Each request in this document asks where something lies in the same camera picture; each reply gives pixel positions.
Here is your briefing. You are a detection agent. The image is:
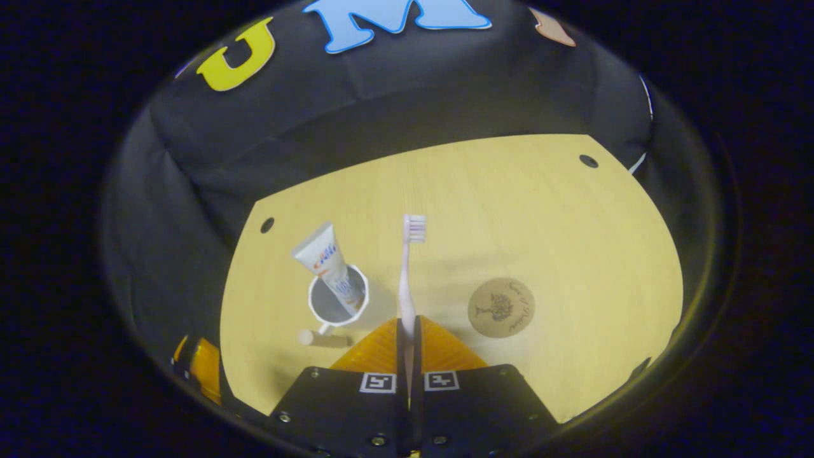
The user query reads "white cable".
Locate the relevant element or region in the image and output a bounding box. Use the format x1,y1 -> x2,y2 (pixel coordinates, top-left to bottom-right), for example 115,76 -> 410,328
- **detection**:
628,75 -> 654,174

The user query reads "round cork coaster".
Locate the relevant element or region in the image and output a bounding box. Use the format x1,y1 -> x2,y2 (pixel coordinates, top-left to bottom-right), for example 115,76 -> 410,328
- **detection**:
468,277 -> 535,338

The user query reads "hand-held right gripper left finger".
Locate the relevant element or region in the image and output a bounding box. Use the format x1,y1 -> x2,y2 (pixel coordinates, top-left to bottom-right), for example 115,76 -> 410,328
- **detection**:
270,318 -> 411,456

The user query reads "white cup with wooden handle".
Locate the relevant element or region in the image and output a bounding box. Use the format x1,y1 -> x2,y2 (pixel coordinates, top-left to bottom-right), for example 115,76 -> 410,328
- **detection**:
298,264 -> 370,348

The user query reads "pink toothbrush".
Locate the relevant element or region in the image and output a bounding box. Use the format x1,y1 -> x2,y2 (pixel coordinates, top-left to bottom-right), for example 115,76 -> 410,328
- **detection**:
398,214 -> 427,384

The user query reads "white toothpaste tube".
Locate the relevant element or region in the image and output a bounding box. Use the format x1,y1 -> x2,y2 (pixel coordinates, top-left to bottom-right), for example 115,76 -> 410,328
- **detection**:
291,222 -> 367,316

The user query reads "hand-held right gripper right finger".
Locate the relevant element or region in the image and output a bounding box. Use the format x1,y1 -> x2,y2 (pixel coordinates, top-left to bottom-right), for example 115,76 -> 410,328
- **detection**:
412,316 -> 560,456

